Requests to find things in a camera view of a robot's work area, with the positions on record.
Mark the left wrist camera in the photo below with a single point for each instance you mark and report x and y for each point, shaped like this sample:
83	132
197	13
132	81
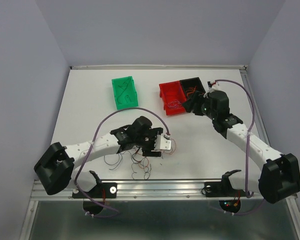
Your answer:
163	143

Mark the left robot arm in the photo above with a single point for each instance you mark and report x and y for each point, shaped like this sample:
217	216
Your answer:
61	167

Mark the aluminium back rail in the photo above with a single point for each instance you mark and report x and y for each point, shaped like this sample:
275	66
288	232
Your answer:
156	67

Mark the aluminium front rail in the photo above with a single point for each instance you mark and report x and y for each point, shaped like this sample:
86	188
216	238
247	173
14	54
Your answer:
139	190

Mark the red plastic bin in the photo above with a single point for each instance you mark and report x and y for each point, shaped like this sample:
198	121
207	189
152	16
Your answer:
173	97

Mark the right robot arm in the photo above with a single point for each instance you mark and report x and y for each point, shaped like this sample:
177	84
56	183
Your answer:
279	175

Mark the aluminium right side rail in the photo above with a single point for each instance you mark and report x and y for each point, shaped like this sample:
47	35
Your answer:
255	107

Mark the green plastic bin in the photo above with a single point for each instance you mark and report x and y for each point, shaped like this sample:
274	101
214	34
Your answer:
124	91

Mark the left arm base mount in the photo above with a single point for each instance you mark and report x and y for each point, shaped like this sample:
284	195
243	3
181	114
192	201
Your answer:
94	190

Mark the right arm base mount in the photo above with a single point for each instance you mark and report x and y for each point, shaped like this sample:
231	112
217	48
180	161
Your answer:
223	187

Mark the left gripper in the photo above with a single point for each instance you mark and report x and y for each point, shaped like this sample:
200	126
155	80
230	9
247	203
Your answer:
153	132

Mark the aluminium rail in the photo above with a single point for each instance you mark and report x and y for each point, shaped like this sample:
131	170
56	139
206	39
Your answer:
156	67
255	107
139	190

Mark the black plastic bin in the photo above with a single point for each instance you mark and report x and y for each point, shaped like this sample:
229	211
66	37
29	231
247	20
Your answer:
190	85

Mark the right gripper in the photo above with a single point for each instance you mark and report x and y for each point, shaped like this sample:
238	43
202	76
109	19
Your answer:
188	105

